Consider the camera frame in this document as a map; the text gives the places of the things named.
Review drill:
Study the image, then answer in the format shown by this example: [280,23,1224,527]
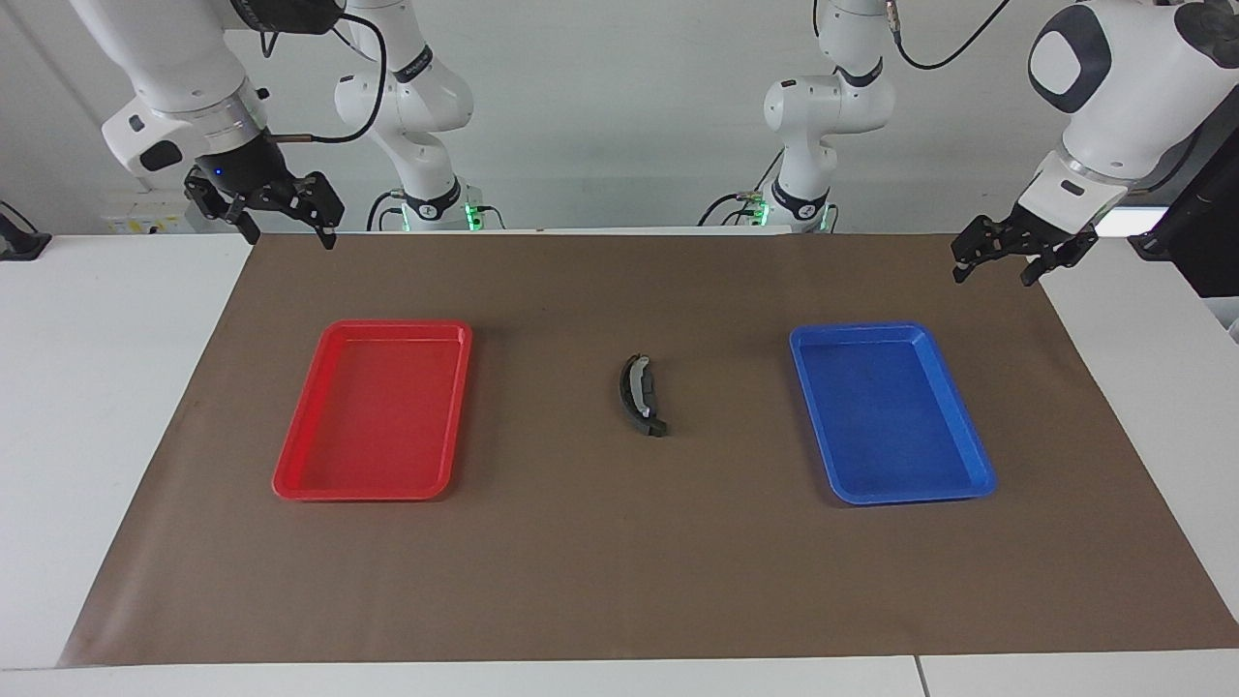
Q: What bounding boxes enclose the blue plastic tray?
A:
[789,322,998,506]

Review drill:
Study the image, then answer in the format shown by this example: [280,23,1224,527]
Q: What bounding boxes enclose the black table clamp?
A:
[0,200,51,262]

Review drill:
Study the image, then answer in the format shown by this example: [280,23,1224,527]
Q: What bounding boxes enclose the white wall socket box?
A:
[102,189,195,235]

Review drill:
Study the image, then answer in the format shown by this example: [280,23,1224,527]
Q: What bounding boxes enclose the black base cable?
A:
[366,189,408,231]
[699,155,785,228]

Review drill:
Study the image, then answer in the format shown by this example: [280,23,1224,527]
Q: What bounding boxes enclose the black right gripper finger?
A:
[184,169,260,245]
[295,172,346,251]

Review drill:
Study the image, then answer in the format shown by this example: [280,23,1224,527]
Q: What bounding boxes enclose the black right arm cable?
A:
[261,10,388,144]

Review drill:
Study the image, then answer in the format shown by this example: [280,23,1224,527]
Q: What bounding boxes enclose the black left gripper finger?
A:
[952,218,998,284]
[1021,237,1100,288]

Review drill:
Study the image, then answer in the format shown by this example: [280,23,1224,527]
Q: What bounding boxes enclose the curved dark brake shoe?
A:
[618,353,669,439]

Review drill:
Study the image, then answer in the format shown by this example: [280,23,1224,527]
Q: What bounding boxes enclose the brown paper mat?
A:
[58,232,1239,669]

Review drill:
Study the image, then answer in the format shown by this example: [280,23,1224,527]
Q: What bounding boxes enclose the red plastic tray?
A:
[272,319,473,502]

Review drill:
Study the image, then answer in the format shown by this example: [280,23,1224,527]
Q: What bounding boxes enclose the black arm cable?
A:
[261,10,388,144]
[881,0,1012,74]

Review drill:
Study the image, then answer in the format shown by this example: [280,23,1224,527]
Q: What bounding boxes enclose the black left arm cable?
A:
[881,0,1012,74]

